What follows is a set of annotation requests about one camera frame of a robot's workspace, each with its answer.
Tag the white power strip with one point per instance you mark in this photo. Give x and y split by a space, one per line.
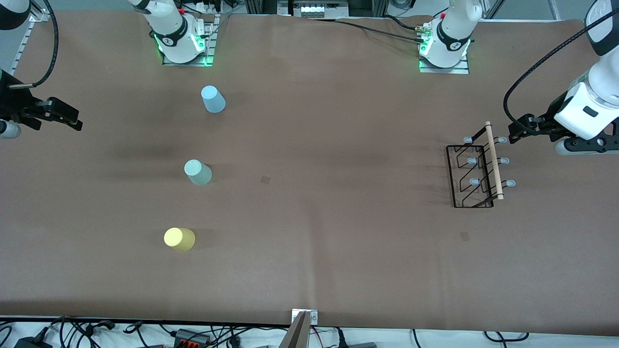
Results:
314 9

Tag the large table cover sheet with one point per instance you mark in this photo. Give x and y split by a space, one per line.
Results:
387 266

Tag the perforated aluminium rail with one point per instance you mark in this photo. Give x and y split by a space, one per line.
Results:
22 48

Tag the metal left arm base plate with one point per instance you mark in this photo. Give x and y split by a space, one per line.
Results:
459 70

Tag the black power adapter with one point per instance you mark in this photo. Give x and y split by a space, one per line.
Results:
31 343

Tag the black box with orange connectors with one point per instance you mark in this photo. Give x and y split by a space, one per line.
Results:
191 338

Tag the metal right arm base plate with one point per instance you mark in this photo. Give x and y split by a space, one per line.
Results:
209 53

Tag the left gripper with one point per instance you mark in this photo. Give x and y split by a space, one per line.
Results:
545 123

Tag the small metal clamp bracket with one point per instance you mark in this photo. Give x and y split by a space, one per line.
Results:
314 317

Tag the grey camera stand beam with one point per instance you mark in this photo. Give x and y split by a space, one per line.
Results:
296 338

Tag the yellow plastic cup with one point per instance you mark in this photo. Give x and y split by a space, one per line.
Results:
179 239

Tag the pale green plastic cup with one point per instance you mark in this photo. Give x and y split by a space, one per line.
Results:
197 172

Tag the light blue plastic cup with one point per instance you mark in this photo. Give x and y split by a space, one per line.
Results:
213 99

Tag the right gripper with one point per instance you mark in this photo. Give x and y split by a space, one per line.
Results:
14 102

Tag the aluminium frame strut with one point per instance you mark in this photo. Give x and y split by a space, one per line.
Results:
553 7
493 7

